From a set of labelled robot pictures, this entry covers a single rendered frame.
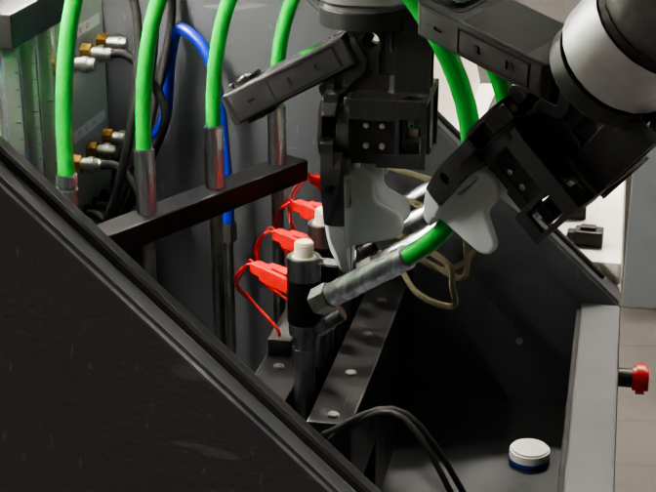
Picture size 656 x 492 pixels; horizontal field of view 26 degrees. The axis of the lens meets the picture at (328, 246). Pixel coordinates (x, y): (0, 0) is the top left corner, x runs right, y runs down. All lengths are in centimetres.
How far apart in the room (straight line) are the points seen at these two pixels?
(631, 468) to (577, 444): 191
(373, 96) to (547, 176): 24
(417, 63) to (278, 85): 11
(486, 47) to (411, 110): 19
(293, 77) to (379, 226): 13
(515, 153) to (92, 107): 68
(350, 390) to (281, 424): 38
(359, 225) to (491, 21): 27
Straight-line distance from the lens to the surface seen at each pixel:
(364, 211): 108
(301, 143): 145
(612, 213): 164
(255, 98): 107
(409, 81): 105
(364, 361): 126
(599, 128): 83
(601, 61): 78
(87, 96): 144
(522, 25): 87
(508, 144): 86
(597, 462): 118
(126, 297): 81
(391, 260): 100
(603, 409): 126
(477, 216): 92
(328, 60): 105
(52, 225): 81
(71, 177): 118
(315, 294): 105
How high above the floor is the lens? 153
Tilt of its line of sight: 21 degrees down
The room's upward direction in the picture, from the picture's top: straight up
